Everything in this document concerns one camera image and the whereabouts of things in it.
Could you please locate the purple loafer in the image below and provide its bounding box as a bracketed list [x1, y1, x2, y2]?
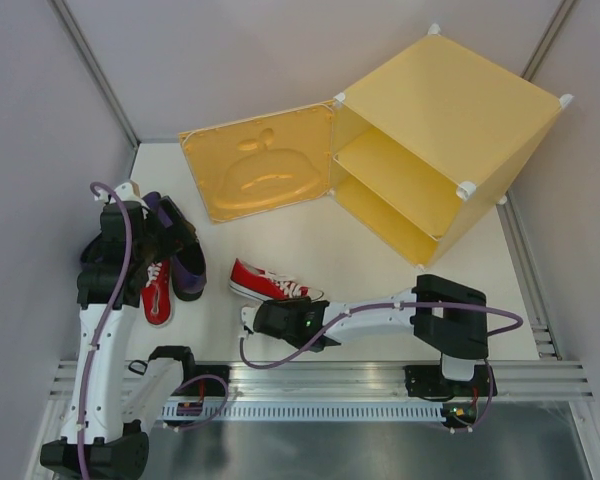
[154, 195, 209, 303]
[77, 191, 162, 266]

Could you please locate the yellow cabinet door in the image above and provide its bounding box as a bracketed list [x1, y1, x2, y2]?
[179, 101, 335, 224]

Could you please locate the purple loafer left outer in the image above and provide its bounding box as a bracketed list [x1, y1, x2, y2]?
[77, 191, 162, 266]

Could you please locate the yellow plastic shoe cabinet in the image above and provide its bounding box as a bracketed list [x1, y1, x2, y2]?
[330, 25, 572, 268]

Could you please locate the white slotted cable duct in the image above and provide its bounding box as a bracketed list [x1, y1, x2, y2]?
[159, 400, 445, 423]

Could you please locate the purple loafer inner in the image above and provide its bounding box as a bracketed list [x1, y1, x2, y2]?
[154, 195, 209, 303]

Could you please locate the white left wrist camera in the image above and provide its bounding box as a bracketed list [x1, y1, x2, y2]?
[90, 181, 145, 205]

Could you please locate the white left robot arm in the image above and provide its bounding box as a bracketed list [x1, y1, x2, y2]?
[39, 191, 206, 479]

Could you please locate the aluminium mounting rail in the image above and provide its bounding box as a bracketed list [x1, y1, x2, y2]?
[49, 360, 596, 401]

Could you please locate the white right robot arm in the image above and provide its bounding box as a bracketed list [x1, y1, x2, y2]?
[240, 274, 495, 401]

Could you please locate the red sneaker front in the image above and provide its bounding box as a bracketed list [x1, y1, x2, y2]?
[141, 260, 172, 327]

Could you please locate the red sneaker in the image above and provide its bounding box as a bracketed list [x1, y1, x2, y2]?
[141, 260, 172, 327]
[229, 259, 324, 301]

